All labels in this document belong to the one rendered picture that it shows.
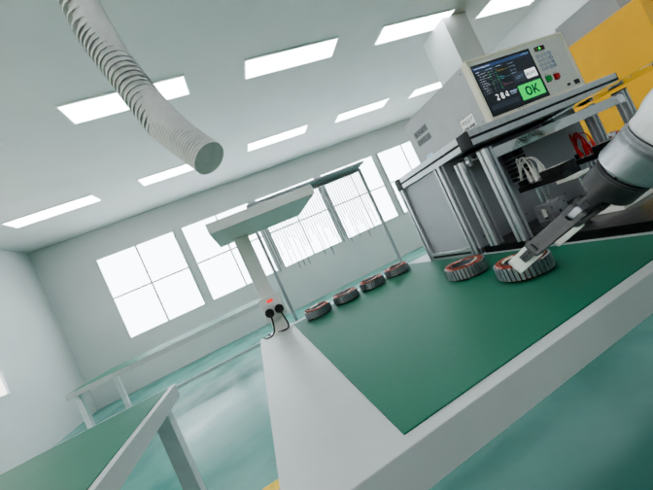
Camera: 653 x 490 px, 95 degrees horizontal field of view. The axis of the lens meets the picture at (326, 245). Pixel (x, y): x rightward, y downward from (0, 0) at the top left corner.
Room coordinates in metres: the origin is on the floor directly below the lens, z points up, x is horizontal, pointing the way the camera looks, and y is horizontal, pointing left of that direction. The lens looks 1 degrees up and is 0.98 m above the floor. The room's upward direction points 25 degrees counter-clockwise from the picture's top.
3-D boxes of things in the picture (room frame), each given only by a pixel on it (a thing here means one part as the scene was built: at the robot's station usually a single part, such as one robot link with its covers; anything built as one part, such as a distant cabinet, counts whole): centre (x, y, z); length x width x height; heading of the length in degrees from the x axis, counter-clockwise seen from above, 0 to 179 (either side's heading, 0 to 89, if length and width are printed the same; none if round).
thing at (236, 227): (1.15, 0.19, 0.98); 0.37 x 0.35 x 0.46; 106
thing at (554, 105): (1.14, -0.75, 1.09); 0.68 x 0.44 x 0.05; 106
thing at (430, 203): (1.13, -0.42, 0.91); 0.28 x 0.03 x 0.32; 16
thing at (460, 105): (1.14, -0.77, 1.22); 0.44 x 0.39 x 0.20; 106
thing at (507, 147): (0.93, -0.81, 1.03); 0.62 x 0.01 x 0.03; 106
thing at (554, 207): (0.94, -0.69, 0.80); 0.07 x 0.05 x 0.06; 106
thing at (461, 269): (0.83, -0.33, 0.77); 0.11 x 0.11 x 0.04
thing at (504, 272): (0.65, -0.37, 0.77); 0.11 x 0.11 x 0.04
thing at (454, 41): (4.55, -3.00, 1.65); 0.50 x 0.45 x 3.30; 16
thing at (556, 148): (1.08, -0.77, 0.92); 0.66 x 0.01 x 0.30; 106
